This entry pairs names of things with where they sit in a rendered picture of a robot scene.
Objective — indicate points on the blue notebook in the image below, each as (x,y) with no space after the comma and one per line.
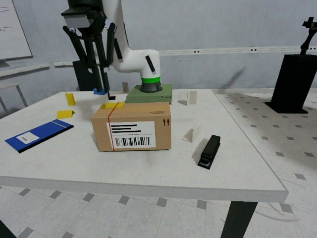
(33,137)

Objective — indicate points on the blue box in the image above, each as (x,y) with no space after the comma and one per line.
(101,93)

